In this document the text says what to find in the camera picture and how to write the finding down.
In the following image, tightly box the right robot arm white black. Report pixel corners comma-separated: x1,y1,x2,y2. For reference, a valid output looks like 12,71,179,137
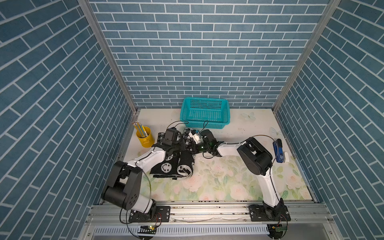
196,137,291,223

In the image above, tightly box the small white eraser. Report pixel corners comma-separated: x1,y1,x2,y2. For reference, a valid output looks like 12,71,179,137
284,152,290,163

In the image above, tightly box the floral table mat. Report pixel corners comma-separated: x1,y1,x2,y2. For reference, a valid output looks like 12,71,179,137
141,109,312,201

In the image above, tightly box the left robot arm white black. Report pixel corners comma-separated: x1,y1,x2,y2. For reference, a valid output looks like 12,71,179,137
101,147,168,222

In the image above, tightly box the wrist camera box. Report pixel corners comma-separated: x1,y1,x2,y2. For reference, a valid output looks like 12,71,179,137
162,127,180,146
191,129,217,144

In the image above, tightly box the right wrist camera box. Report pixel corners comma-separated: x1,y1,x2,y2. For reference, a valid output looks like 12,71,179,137
191,129,217,144

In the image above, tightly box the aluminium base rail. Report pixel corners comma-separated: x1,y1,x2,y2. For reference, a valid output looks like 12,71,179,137
86,201,333,226

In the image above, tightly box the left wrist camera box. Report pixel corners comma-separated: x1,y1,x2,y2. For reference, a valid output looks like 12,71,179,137
162,127,180,146

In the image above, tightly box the green circuit board right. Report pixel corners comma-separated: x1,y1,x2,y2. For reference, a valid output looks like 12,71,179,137
269,225,287,233

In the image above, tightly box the black white smiley scarf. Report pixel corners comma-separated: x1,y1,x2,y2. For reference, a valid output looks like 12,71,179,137
150,128,196,180

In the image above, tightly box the yellow pencil cup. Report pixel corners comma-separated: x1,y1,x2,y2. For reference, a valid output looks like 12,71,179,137
136,126,155,148

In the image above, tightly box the teal plastic mesh basket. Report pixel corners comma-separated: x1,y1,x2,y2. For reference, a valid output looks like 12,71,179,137
180,98,231,129

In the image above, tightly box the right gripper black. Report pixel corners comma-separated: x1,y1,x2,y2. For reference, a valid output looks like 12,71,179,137
184,143,211,156

